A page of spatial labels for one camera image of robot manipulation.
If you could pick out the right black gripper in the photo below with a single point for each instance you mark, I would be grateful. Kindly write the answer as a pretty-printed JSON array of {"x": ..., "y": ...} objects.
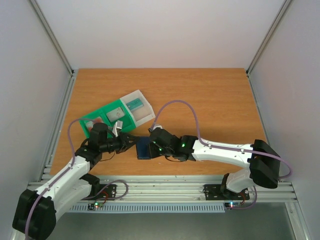
[{"x": 153, "y": 145}]

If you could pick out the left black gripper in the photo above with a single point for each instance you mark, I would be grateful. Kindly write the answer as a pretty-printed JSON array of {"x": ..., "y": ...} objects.
[{"x": 125, "y": 137}]

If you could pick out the blue card holder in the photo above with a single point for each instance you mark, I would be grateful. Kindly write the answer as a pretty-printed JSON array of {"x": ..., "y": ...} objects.
[{"x": 142, "y": 148}]

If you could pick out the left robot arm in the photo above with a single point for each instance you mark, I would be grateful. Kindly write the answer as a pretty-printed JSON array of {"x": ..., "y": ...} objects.
[{"x": 38, "y": 210}]

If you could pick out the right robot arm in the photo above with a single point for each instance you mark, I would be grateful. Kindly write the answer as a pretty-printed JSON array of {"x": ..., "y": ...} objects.
[{"x": 259, "y": 163}]

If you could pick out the grey floral card stack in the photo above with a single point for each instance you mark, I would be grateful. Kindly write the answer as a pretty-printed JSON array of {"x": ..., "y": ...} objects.
[{"x": 115, "y": 114}]

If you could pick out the teal VIP card stack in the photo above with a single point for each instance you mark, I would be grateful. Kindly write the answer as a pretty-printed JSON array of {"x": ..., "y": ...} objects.
[{"x": 135, "y": 104}]

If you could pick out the red dotted card stack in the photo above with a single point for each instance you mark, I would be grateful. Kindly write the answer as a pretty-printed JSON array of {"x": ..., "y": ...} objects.
[{"x": 89, "y": 124}]

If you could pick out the green plastic bin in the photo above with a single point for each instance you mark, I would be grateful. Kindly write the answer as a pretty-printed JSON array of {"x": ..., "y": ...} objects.
[{"x": 128, "y": 124}]

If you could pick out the white plastic bin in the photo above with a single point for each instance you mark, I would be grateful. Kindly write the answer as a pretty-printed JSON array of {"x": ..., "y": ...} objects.
[{"x": 142, "y": 115}]

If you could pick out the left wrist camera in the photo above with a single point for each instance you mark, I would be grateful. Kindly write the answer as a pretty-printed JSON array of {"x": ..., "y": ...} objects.
[{"x": 117, "y": 127}]

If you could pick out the aluminium frame rail front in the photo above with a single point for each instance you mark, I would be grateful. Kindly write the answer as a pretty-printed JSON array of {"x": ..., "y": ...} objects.
[{"x": 187, "y": 188}]

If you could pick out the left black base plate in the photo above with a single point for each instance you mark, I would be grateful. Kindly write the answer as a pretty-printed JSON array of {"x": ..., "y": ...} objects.
[{"x": 101, "y": 191}]

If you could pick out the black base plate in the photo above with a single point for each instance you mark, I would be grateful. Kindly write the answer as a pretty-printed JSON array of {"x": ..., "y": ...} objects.
[
  {"x": 212, "y": 192},
  {"x": 101, "y": 191}
]

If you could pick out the grey slotted cable duct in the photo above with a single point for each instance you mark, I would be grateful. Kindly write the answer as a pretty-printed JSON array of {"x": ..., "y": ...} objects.
[{"x": 152, "y": 208}]

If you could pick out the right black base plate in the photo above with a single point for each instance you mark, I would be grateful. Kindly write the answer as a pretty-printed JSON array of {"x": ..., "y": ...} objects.
[{"x": 212, "y": 192}]

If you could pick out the left frame post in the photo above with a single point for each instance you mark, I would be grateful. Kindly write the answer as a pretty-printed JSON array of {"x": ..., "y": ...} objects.
[{"x": 47, "y": 28}]

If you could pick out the frame post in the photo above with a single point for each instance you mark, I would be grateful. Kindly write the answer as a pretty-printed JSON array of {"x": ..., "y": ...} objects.
[
  {"x": 269, "y": 34},
  {"x": 47, "y": 28}
]

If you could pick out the right frame post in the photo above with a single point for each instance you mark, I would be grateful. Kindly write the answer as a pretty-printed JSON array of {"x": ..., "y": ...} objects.
[{"x": 269, "y": 34}]

